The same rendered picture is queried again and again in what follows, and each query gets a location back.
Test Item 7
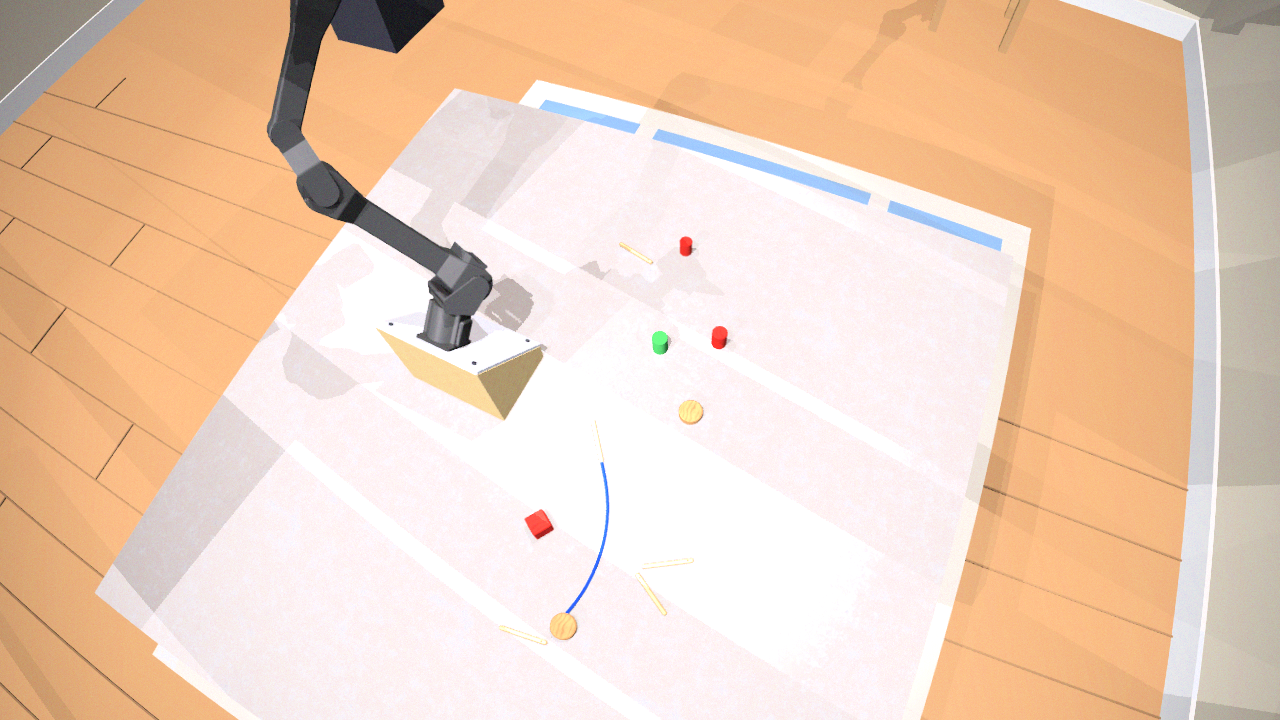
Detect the blue string with wooden stick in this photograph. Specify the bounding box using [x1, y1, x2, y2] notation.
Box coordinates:
[567, 420, 609, 612]

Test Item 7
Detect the tan wooden stick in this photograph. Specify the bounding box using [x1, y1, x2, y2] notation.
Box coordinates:
[643, 559, 694, 569]

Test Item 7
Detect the red cube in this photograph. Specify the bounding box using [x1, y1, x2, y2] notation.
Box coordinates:
[524, 509, 554, 539]

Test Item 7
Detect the thin wooden stick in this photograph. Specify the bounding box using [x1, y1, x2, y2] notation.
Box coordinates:
[620, 242, 653, 264]
[635, 573, 667, 616]
[499, 625, 548, 644]

